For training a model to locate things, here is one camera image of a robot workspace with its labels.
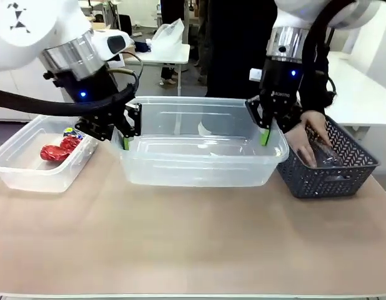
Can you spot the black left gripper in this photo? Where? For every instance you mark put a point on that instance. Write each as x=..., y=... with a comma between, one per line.
x=93, y=90

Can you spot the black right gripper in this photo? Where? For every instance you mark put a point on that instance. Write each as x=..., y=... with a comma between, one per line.
x=279, y=84

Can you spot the clear plastic bottle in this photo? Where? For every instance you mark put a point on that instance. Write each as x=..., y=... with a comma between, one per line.
x=329, y=160

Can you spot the clear plastic container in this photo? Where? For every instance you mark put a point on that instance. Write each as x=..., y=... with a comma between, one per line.
x=199, y=165
x=27, y=175

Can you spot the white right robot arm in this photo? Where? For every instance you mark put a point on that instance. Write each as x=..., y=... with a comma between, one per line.
x=346, y=12

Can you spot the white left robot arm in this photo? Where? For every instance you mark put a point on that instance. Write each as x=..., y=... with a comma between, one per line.
x=30, y=28

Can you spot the person left forearm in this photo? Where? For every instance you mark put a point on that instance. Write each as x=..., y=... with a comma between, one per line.
x=318, y=93

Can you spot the dark grey woven basket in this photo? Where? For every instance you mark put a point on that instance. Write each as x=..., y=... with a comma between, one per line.
x=321, y=187

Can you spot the person left hand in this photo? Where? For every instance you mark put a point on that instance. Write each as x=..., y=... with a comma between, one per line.
x=308, y=131

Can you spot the blue yellow wrapper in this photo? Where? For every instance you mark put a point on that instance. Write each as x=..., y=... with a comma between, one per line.
x=72, y=132

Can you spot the red crumpled wrapper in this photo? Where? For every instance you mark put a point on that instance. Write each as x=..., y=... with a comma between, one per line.
x=57, y=151

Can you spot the person in black clothes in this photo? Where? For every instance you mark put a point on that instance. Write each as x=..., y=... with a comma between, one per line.
x=233, y=47

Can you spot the dark blue object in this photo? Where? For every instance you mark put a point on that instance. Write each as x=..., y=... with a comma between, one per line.
x=143, y=47

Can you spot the white desk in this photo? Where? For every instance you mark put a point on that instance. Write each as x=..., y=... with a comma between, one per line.
x=168, y=54

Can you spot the white side table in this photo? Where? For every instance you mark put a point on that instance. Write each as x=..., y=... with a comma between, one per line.
x=361, y=93

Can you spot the background person in camouflage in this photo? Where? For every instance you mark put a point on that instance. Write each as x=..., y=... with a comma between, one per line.
x=203, y=40

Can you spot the white plastic bag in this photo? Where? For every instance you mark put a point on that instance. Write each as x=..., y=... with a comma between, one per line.
x=169, y=32

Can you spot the background person legs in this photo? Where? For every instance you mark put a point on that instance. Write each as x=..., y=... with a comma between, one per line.
x=169, y=31

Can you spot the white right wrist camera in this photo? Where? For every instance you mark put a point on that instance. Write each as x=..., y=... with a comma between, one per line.
x=255, y=75

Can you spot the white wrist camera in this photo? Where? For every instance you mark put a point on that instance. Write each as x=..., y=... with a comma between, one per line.
x=113, y=43
x=255, y=75

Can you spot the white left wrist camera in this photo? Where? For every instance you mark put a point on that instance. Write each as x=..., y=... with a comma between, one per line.
x=113, y=43

